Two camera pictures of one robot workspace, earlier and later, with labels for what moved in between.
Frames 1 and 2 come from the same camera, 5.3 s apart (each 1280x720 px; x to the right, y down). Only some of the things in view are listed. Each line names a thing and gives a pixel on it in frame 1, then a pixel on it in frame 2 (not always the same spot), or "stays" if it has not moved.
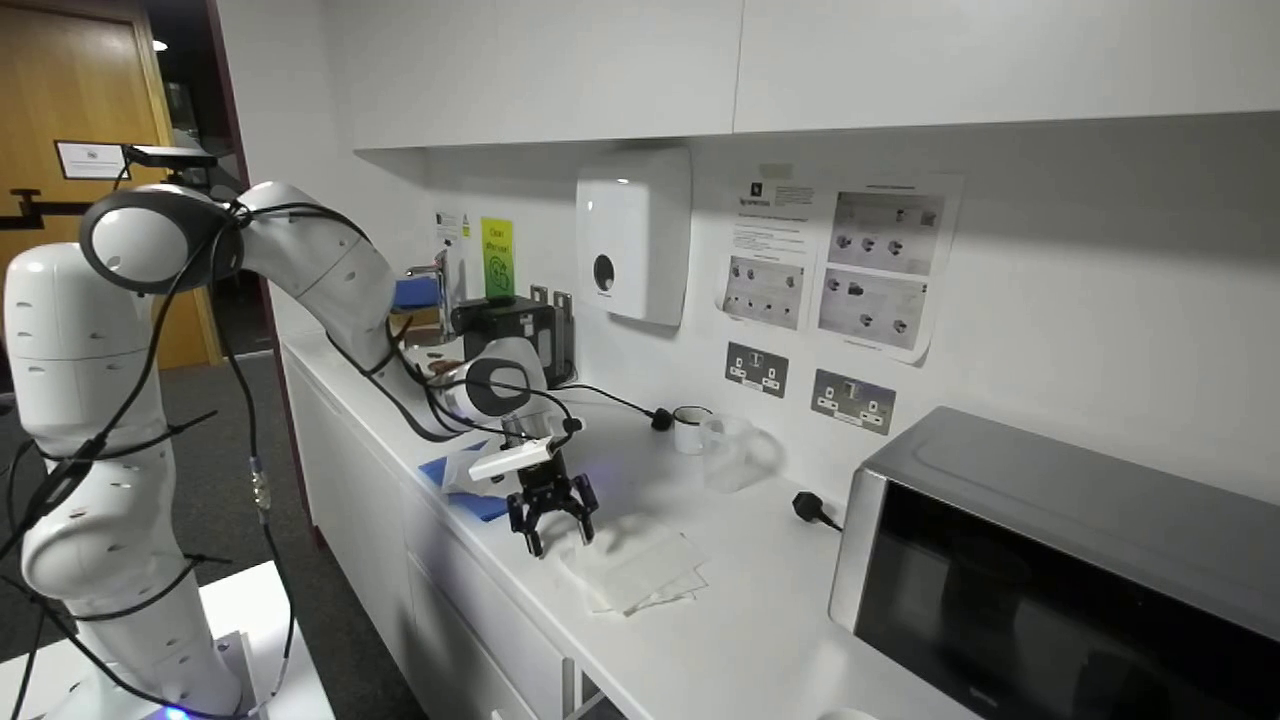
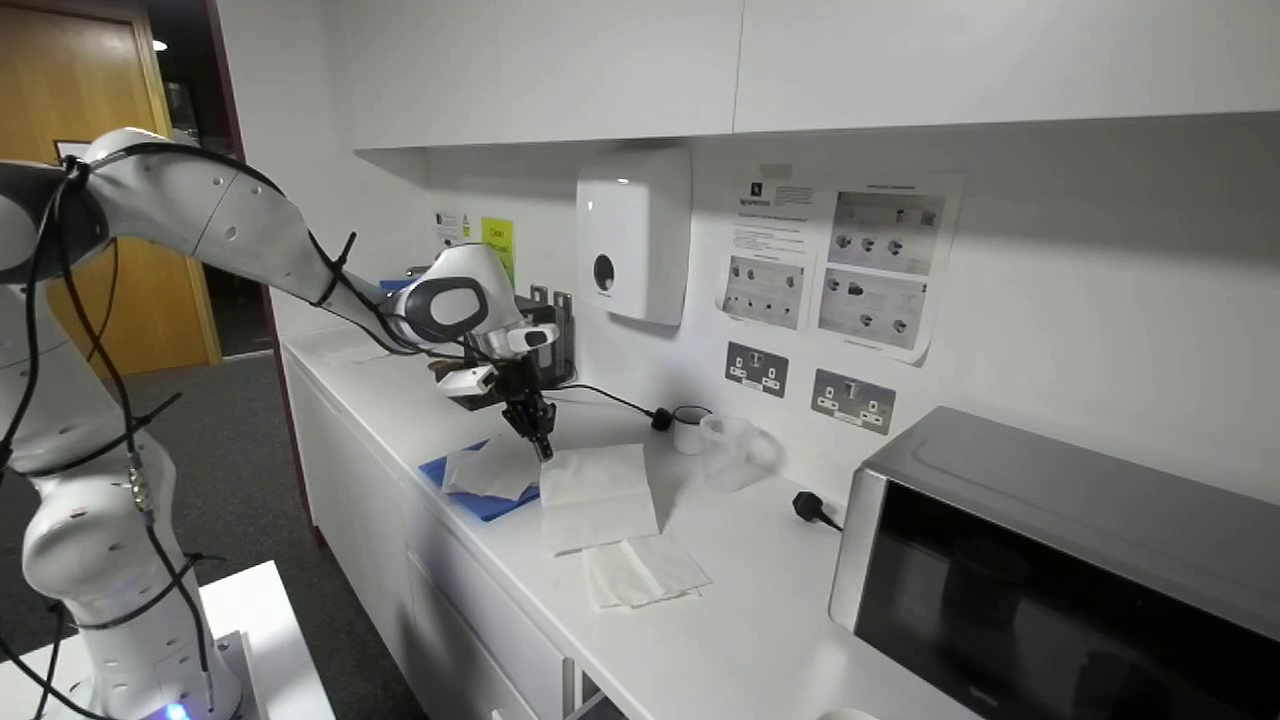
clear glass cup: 739,460 stays
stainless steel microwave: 1038,573 stays
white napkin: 639,566 → 596,493
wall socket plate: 756,367 stays
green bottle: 496,259 stays
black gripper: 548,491 → 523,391
